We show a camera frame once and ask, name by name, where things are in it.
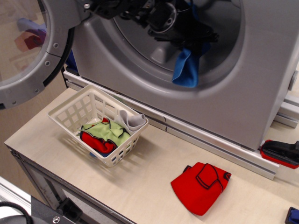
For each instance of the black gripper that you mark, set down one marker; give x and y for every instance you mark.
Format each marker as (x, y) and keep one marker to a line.
(163, 25)

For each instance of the blue cloth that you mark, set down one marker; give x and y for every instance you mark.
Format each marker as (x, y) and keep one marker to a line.
(187, 70)

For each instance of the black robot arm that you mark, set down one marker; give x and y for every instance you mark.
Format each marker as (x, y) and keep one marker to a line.
(135, 10)

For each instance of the grey toy washing machine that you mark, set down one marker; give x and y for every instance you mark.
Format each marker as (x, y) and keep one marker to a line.
(243, 78)

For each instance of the white plastic laundry basket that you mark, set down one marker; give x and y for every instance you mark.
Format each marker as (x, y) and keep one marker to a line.
(91, 105)

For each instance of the round grey machine door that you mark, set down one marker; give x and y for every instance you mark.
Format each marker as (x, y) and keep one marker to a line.
(36, 38)

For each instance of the grey cloth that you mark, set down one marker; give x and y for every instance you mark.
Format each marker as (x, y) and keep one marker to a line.
(131, 123)

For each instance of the light green cloth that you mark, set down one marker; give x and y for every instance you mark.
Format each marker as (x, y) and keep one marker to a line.
(121, 135)

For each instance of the red cloth in basket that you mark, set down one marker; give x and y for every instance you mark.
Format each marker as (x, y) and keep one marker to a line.
(99, 137)

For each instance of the red garment on table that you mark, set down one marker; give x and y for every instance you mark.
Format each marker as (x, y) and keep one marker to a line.
(199, 186)

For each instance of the red black clamp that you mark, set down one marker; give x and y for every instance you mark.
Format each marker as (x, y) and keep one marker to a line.
(281, 153)

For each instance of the blue black object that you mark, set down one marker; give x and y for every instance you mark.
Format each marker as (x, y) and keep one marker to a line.
(292, 216)

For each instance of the aluminium rail base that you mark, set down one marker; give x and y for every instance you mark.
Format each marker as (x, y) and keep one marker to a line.
(247, 158)

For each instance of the metal table frame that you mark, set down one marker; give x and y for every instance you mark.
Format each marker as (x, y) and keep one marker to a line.
(54, 191)

